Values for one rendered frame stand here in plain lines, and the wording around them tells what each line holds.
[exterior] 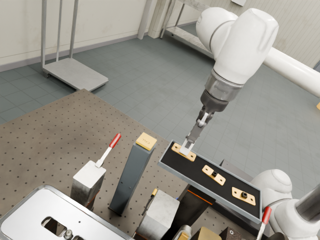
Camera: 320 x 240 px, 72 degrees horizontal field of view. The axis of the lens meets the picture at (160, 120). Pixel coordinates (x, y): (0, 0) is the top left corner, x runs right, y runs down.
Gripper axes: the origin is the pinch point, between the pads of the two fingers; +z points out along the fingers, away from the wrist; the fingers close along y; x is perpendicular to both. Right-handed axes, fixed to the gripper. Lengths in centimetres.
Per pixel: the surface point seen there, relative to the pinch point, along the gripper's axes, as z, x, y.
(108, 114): 55, -56, -55
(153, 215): 13.6, 1.2, 19.9
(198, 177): 8.6, 8.4, 2.0
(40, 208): 24.5, -28.7, 30.7
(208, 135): 125, 25, -202
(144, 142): 8.6, -13.7, 0.6
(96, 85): 112, -132, -158
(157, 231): 18.0, 4.6, 20.7
